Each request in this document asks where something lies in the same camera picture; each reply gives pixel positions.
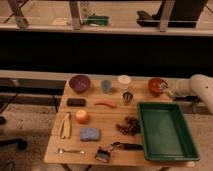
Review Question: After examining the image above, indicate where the purple bowl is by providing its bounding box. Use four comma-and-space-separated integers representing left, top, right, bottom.
69, 75, 91, 93

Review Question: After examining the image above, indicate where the blue cup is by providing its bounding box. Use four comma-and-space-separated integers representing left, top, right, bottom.
101, 80, 112, 94

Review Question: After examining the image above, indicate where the peeled banana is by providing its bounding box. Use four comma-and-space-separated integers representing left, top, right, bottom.
59, 113, 71, 139

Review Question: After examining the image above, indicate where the black office chair base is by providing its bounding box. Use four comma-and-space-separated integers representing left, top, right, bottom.
0, 116, 28, 150

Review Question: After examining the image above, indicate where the green box on shelf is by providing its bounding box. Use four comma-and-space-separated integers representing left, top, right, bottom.
86, 15, 109, 26

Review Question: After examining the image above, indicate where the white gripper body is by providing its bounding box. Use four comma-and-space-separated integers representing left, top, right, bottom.
165, 82, 181, 99

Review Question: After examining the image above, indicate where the patterned small towel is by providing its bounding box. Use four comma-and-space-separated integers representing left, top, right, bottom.
159, 83, 168, 91

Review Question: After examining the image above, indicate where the bunch of dark grapes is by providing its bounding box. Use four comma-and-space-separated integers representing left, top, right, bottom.
116, 116, 140, 136

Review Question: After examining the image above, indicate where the blue sponge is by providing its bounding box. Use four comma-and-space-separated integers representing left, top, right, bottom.
80, 128, 100, 141

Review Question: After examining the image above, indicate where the red bowl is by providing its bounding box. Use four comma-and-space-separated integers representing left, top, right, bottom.
148, 78, 167, 96

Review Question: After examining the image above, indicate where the white cup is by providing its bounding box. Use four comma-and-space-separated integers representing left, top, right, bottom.
118, 75, 131, 90

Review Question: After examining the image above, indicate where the black rectangular block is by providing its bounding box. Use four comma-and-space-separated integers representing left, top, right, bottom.
67, 98, 86, 106

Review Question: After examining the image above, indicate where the green plastic tray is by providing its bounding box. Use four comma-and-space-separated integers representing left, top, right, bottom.
137, 102, 200, 161

